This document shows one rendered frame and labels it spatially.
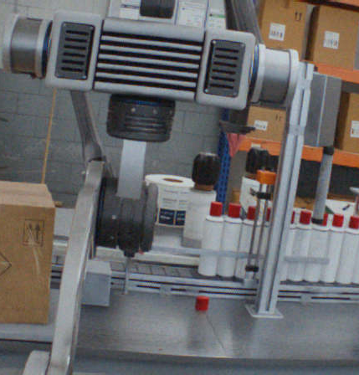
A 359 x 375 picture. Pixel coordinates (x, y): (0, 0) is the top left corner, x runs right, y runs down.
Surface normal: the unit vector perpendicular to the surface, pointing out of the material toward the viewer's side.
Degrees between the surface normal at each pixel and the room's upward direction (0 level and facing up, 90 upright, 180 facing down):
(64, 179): 90
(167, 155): 90
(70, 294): 53
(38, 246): 90
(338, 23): 90
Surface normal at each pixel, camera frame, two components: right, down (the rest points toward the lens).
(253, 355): 0.14, -0.97
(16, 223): 0.34, 0.22
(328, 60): 0.12, 0.20
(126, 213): 0.13, -0.11
